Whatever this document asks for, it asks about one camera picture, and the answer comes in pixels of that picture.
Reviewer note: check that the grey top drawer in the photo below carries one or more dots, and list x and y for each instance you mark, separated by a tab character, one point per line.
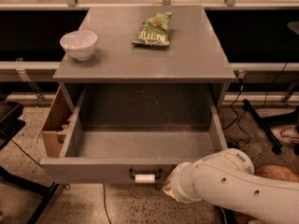
130	133

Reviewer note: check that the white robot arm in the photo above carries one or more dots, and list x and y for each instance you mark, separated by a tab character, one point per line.
226	179

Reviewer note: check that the grey drawer cabinet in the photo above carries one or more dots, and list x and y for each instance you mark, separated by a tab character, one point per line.
193	56

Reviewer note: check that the green chip bag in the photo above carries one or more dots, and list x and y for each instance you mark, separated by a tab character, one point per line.
155	31

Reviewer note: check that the white ceramic bowl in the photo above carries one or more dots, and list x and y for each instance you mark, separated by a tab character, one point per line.
80	44

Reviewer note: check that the brown cardboard box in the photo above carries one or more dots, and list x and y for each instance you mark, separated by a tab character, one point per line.
56	124

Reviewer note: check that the black stand leg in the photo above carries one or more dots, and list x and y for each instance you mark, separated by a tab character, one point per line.
276	148

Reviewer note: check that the black frame on left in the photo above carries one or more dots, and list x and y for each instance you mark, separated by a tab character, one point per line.
21	157

